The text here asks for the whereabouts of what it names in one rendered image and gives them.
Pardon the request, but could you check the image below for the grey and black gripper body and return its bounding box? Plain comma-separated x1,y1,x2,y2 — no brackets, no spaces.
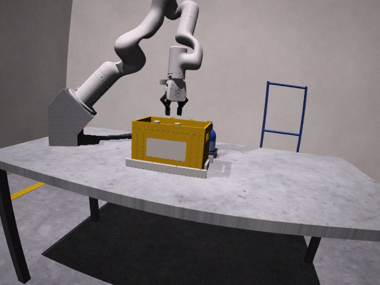
164,80,186,102

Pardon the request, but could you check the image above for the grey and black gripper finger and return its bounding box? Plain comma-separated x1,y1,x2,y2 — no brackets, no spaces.
160,92,171,116
177,98,188,116

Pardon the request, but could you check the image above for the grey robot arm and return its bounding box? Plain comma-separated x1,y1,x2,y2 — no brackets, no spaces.
69,0,203,114

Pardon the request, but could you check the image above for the black tray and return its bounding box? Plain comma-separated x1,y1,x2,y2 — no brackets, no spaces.
209,148,218,159

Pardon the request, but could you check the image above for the blue bottle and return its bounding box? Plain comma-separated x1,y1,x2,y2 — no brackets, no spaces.
209,124,216,153

